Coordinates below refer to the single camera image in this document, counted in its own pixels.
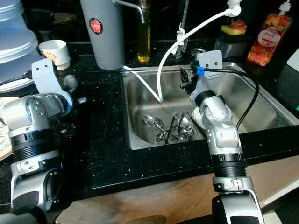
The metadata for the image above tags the stainless steel sink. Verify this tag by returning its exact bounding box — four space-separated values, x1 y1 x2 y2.
120 62 299 151

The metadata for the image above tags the round metal sink strainer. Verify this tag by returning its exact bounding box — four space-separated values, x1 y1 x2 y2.
189 48 206 57

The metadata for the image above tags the white bowl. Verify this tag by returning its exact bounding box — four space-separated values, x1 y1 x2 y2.
192 106 208 130

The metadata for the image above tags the steel spoon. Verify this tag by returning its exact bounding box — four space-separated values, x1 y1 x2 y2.
180 113 194 136
142 114 164 136

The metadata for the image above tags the black sponge holder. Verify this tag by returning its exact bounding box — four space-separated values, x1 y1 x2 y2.
213 32 247 56

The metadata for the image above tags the white printed cup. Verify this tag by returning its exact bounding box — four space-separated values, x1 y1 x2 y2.
38 40 71 70

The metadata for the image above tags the yellow oil bottle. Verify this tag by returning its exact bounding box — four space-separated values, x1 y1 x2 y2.
136 0 151 63

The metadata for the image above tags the grey water dispenser red logo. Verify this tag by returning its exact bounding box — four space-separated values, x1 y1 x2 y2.
79 0 145 70

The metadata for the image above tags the chrome sink faucet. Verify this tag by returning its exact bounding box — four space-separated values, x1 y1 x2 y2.
173 0 190 59

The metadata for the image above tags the yellow red sponge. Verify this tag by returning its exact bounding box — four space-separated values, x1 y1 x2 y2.
221 19 247 37

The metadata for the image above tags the peach dish soap bottle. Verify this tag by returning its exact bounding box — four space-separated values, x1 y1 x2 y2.
247 0 292 67

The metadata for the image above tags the floral yellow plate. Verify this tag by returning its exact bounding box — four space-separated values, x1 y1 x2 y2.
0 97 14 160

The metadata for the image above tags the round brown trivet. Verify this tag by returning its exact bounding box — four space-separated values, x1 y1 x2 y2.
51 12 75 25

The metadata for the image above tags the white board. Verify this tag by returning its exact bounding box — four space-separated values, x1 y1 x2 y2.
286 44 299 73

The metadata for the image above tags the small translucent plastic container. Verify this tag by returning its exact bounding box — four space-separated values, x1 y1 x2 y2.
0 0 28 25

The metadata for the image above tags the wooden cabinet front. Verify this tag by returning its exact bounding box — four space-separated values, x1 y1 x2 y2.
56 156 299 224

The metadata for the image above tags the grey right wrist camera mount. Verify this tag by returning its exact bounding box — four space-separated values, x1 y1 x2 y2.
190 50 224 96

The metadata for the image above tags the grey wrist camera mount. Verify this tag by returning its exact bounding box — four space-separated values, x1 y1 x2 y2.
190 50 224 96
31 58 68 105

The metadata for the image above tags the white flexible hose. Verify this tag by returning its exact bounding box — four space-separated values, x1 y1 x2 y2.
121 5 242 103

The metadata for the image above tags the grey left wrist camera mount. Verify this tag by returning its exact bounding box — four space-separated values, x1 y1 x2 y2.
31 58 68 105

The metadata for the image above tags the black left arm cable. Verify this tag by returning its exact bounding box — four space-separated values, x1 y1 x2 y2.
0 70 34 87

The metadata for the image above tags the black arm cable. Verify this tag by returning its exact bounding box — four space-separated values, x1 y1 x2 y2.
203 65 260 131
0 70 34 87

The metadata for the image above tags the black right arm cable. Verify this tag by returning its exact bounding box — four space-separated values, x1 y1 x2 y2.
203 65 260 131

